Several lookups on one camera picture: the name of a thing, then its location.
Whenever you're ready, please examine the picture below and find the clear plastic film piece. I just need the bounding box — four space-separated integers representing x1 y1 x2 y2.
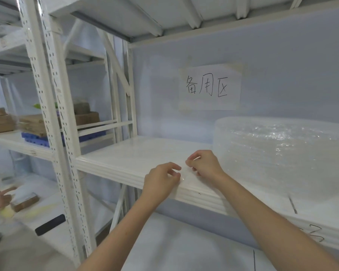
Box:
177 166 199 184

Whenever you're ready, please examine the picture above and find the white metal shelving rack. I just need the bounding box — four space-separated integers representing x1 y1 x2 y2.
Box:
0 0 136 271
35 0 339 271

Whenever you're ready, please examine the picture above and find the blue plastic tray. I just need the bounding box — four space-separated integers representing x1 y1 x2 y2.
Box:
21 130 107 147

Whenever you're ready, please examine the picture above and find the person's left hand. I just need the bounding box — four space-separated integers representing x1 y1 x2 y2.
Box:
143 162 182 207

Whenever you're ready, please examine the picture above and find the green plastic item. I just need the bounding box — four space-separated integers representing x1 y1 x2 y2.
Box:
32 102 59 110

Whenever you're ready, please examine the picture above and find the large flat cardboard stack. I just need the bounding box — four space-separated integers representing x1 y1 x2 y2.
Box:
18 100 101 137

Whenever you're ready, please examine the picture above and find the person's left forearm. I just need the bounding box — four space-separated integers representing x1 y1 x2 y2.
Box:
78 192 170 271

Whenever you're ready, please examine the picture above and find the white handwritten paper sign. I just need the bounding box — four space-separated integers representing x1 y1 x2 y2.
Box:
179 64 242 111

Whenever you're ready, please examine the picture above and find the clear bubble wrap roll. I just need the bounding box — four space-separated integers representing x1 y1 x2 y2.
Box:
213 116 339 201

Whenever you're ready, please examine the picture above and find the person's right forearm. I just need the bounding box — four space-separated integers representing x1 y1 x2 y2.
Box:
212 173 339 271

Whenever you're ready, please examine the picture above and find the small brown cardboard box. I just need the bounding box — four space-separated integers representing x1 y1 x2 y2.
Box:
10 193 40 214

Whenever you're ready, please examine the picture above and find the black smartphone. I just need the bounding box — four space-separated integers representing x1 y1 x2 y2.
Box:
34 214 66 237

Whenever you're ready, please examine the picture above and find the person's right hand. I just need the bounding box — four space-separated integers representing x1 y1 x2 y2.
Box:
185 150 228 184

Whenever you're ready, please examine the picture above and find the small flat cardboard stack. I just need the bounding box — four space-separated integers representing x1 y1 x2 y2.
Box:
0 108 16 135

